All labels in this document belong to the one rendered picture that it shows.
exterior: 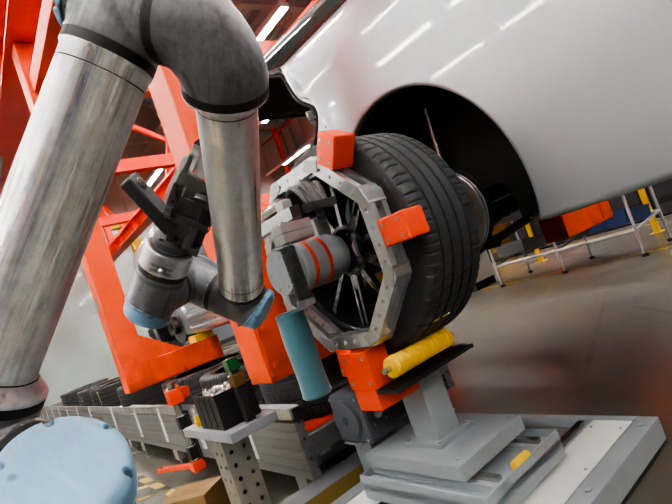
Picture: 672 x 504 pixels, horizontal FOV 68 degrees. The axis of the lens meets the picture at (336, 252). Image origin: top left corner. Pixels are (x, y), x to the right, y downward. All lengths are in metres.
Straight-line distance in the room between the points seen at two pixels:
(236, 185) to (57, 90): 0.26
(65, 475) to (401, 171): 0.97
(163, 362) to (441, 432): 2.41
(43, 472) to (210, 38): 0.52
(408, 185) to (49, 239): 0.85
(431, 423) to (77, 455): 1.09
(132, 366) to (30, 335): 2.86
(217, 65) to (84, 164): 0.20
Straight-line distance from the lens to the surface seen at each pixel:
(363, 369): 1.42
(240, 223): 0.82
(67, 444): 0.70
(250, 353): 1.81
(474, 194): 1.70
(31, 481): 0.68
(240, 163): 0.74
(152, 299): 0.97
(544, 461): 1.57
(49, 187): 0.68
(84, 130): 0.68
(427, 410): 1.56
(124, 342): 3.58
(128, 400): 4.70
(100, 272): 3.62
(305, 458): 1.95
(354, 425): 1.74
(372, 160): 1.32
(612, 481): 1.54
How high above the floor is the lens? 0.79
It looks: 2 degrees up
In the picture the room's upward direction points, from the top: 20 degrees counter-clockwise
